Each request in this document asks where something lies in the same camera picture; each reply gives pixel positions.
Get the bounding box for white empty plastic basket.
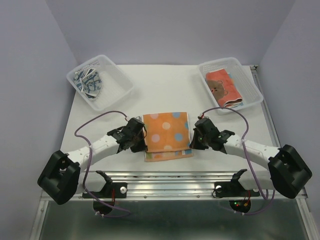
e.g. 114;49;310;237
197;57;264;115

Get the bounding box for pastel orange dot towel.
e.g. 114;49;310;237
142;112;194;163

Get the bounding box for white basket with towels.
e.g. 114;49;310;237
66;54;135;112

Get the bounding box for aluminium mounting rail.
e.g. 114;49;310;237
39;171;308;202

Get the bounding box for small patterned towels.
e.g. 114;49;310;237
73;68;103;101

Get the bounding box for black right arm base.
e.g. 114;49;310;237
212;181;260;199

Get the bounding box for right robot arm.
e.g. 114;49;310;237
190;117;312;199

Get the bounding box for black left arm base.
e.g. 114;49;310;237
85;170;128;199

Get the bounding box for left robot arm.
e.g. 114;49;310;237
37;117;147;205

